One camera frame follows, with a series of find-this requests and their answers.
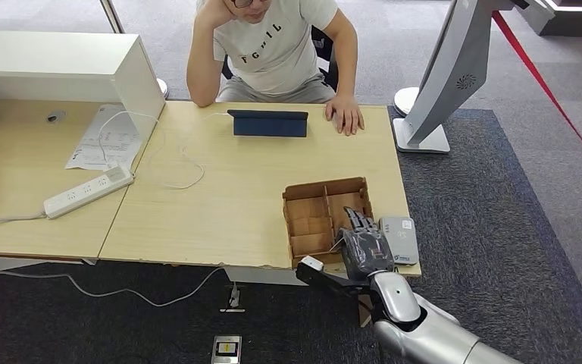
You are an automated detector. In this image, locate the person's left hand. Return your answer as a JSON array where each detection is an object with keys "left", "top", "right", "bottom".
[{"left": 324, "top": 95, "right": 366, "bottom": 137}]

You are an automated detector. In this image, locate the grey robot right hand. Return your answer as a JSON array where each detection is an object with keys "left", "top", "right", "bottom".
[{"left": 338, "top": 206, "right": 396, "bottom": 282}]

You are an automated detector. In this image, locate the person's right hand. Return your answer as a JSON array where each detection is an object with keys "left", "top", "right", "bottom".
[{"left": 196, "top": 0, "right": 238, "bottom": 29}]

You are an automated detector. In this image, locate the wooden compartment box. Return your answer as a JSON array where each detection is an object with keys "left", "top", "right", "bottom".
[{"left": 281, "top": 177, "right": 375, "bottom": 270}]

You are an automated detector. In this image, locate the grey card reader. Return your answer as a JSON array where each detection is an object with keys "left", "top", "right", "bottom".
[{"left": 378, "top": 215, "right": 421, "bottom": 267}]

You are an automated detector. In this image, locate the person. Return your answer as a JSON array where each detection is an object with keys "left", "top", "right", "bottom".
[{"left": 186, "top": 0, "right": 366, "bottom": 137}]

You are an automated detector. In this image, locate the clear plastic film wrap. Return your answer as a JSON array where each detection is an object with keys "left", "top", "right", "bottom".
[{"left": 339, "top": 227, "right": 396, "bottom": 281}]

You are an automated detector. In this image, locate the silver stanchion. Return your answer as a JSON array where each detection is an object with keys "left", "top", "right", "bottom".
[
  {"left": 393, "top": 86, "right": 423, "bottom": 118},
  {"left": 100, "top": 0, "right": 171, "bottom": 99}
]

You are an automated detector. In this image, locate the wooden desk leg panel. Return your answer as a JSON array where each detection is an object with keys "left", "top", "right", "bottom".
[{"left": 357, "top": 293, "right": 375, "bottom": 328}]

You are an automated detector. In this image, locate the tablet in dark blue case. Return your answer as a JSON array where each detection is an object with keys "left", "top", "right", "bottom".
[{"left": 227, "top": 109, "right": 311, "bottom": 139}]

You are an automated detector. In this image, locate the white desk drawer front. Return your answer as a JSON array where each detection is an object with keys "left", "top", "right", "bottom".
[{"left": 224, "top": 266, "right": 307, "bottom": 287}]

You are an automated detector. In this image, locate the silver kiosk stand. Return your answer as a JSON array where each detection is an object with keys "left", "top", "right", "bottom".
[{"left": 393, "top": 0, "right": 555, "bottom": 154}]

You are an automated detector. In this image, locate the white floor plug adapter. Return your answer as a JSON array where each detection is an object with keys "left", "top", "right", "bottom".
[{"left": 219, "top": 282, "right": 247, "bottom": 314}]

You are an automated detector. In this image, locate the white desk cabinet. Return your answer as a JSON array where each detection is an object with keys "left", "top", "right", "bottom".
[{"left": 0, "top": 30, "right": 167, "bottom": 169}]

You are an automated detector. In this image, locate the printed paper sheet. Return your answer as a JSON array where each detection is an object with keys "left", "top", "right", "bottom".
[{"left": 64, "top": 104, "right": 144, "bottom": 172}]

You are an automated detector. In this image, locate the metal floor socket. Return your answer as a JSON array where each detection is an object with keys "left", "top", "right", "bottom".
[{"left": 210, "top": 335, "right": 243, "bottom": 364}]

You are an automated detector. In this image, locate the red barrier belt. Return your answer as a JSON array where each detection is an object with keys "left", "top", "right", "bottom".
[{"left": 491, "top": 11, "right": 582, "bottom": 182}]

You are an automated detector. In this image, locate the white power strip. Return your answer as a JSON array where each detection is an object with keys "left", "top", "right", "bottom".
[{"left": 43, "top": 165, "right": 136, "bottom": 220}]

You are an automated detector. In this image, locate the dark plinth with light strip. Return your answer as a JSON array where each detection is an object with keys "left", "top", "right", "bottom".
[{"left": 542, "top": 0, "right": 582, "bottom": 37}]

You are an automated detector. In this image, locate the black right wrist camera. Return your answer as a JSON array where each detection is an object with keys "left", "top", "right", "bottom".
[{"left": 295, "top": 255, "right": 372, "bottom": 298}]

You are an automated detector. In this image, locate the white charging cable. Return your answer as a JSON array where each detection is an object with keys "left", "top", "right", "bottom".
[{"left": 97, "top": 109, "right": 232, "bottom": 191}]

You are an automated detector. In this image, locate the white floor cable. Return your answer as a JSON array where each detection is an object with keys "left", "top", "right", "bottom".
[{"left": 0, "top": 266, "right": 227, "bottom": 309}]

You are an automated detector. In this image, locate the white power strip cord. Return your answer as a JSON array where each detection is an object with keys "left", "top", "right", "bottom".
[{"left": 0, "top": 213, "right": 49, "bottom": 234}]

